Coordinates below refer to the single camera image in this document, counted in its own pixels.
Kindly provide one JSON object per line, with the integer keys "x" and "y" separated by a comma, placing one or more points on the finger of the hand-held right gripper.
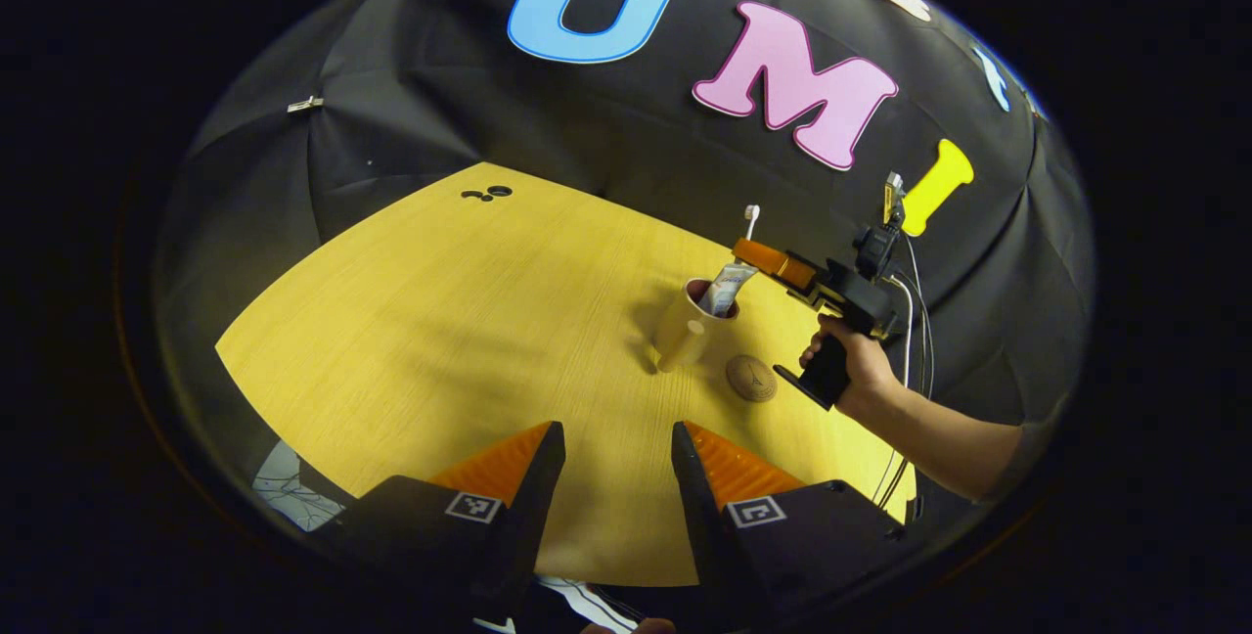
{"x": 773, "y": 260}
{"x": 807, "y": 294}

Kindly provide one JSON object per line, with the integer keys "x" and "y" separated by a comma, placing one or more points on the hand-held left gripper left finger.
{"x": 528, "y": 517}

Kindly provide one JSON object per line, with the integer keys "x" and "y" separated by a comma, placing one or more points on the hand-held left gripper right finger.
{"x": 699, "y": 517}

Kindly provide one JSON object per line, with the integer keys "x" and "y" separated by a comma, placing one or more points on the white toothbrush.
{"x": 751, "y": 218}

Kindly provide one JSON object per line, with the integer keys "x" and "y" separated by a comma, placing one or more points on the white toothpaste tube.
{"x": 729, "y": 287}

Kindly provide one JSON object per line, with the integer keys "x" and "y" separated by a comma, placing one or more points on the round cork coaster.
{"x": 751, "y": 378}

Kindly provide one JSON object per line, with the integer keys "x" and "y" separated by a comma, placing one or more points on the beige cup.
{"x": 680, "y": 336}

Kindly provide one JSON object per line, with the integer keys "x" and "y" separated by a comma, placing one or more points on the wooden desktop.
{"x": 440, "y": 370}

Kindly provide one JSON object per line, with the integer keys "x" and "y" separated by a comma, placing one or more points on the black backdrop cloth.
{"x": 440, "y": 106}

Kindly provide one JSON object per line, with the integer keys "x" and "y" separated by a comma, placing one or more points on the metal clip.
{"x": 305, "y": 104}

